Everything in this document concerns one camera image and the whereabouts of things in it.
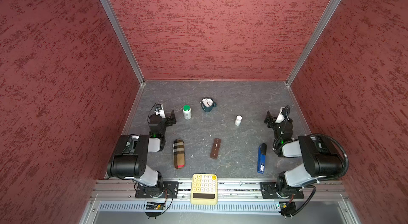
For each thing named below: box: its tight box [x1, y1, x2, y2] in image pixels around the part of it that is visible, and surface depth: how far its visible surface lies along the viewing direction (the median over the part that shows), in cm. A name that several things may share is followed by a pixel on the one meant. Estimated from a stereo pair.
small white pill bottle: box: [234, 115, 243, 126], surface depth 96 cm
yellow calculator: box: [190, 173, 218, 206], surface depth 74 cm
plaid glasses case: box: [172, 138, 186, 169], surface depth 84 cm
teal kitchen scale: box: [201, 97, 218, 112], surface depth 105 cm
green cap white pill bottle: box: [182, 104, 192, 120], surface depth 96 cm
